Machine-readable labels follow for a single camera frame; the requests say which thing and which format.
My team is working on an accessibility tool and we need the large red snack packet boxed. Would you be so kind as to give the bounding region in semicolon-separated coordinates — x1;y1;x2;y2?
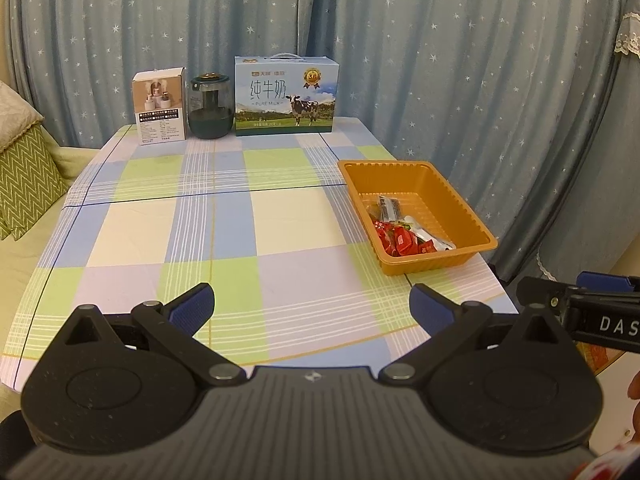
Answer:
374;221;419;257

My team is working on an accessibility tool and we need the dark green glass jar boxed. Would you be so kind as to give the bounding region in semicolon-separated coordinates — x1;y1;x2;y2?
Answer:
186;74;236;140

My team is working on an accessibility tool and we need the black snack packet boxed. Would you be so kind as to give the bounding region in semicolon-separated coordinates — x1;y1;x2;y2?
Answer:
376;195;404;221

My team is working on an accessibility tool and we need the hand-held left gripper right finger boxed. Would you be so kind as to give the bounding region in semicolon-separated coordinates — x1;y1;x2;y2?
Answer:
378;282;576;389

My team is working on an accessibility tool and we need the blue milk carton box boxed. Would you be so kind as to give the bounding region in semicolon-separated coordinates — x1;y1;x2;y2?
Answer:
234;54;340;138

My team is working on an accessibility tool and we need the orange plastic tray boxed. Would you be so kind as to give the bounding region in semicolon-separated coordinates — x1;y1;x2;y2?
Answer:
337;159;499;277

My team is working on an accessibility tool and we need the green chevron pillow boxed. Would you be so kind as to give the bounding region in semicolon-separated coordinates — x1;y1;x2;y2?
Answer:
0;125;71;241

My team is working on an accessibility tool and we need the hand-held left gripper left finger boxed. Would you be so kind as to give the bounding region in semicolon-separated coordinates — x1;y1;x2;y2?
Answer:
49;282;247;389

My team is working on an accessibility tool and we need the person's right hand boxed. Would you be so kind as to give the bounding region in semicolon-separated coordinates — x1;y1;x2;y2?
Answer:
627;370;640;444

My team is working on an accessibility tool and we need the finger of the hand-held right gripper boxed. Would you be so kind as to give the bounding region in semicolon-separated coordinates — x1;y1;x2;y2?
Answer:
575;270;640;293
516;275;574;317

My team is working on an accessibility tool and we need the light green sofa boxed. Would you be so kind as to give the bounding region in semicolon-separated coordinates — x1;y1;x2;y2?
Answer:
0;145;103;411

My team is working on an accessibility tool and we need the blue lace-trimmed cover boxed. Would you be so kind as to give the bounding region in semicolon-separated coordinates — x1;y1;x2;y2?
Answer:
537;10;640;283

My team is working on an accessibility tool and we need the white product box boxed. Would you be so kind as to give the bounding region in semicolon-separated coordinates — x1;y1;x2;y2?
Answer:
132;66;189;147

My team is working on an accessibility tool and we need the red white patterned clothing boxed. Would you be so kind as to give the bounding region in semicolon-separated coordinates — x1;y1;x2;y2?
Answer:
574;442;640;480

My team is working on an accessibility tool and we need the beige quilted pillow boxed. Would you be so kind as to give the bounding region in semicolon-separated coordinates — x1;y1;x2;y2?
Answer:
0;80;45;153

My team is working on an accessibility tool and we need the blue star curtain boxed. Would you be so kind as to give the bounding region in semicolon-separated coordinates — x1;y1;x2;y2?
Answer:
0;0;640;281

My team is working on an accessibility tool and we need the long silver-ended candy packet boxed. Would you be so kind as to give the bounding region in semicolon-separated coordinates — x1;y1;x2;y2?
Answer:
402;215;457;251

